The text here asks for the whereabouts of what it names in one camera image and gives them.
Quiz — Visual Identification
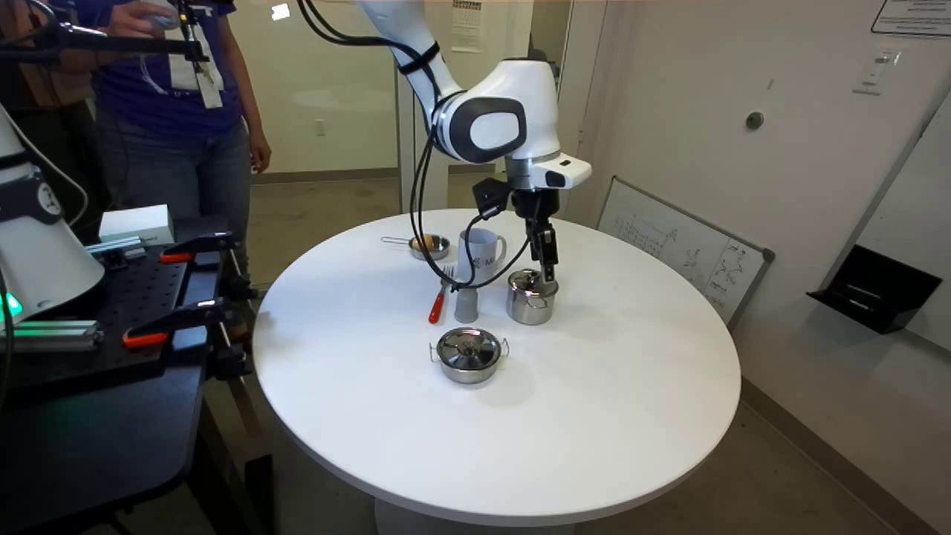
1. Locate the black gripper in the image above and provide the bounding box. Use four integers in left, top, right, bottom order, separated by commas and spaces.
507, 185, 565, 287

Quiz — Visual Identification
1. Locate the tall silver pot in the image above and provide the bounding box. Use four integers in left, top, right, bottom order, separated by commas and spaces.
503, 267, 562, 328

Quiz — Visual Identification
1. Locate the white mug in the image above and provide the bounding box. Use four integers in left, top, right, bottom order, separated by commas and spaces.
455, 226, 507, 275

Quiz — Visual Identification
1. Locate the grey shaker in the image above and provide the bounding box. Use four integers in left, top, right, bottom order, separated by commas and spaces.
452, 279, 480, 324

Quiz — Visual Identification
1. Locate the small framed whiteboard with drawings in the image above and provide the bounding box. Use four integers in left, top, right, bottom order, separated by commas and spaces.
595, 175, 778, 328

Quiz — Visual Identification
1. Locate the black marker tray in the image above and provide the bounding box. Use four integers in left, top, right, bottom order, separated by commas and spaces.
806, 245, 945, 337

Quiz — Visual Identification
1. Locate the orange and black clamp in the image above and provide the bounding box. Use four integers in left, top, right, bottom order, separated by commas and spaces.
119, 294, 249, 358
155, 217, 253, 300

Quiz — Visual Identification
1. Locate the white id badge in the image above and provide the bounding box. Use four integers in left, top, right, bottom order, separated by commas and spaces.
161, 19, 228, 114

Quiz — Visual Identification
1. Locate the person in blue shirt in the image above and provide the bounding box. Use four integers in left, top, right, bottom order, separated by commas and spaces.
46, 0, 275, 249

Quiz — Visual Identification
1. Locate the white box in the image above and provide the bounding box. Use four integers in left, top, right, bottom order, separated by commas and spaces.
95, 203, 179, 249

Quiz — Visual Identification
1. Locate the black perforated breadboard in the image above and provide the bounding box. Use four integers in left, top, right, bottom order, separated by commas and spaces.
0, 249, 225, 389

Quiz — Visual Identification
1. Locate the black side table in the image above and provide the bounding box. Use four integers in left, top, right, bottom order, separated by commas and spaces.
0, 212, 278, 535

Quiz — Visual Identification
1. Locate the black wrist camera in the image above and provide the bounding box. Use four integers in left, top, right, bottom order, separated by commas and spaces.
473, 175, 513, 220

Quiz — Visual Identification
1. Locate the red-handled fork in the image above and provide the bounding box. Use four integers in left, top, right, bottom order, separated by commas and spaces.
425, 261, 460, 328

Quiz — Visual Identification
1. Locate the low silver two-handled pot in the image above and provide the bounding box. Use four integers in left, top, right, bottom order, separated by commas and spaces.
427, 324, 512, 388

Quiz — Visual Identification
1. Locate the small silver wire-handled pan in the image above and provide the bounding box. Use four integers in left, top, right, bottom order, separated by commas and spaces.
408, 232, 455, 266

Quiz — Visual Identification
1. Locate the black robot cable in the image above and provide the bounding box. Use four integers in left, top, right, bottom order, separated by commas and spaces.
408, 117, 544, 294

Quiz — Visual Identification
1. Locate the white light switch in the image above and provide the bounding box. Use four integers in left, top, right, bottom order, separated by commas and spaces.
853, 46, 904, 99

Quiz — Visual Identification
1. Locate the large wall whiteboard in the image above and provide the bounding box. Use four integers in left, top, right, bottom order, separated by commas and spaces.
853, 78, 951, 353

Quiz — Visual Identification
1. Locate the white paper wall sign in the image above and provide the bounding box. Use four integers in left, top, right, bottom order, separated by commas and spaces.
870, 0, 951, 38

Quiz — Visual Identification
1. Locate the grey metal rail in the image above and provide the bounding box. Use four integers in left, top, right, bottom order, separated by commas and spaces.
0, 315, 104, 358

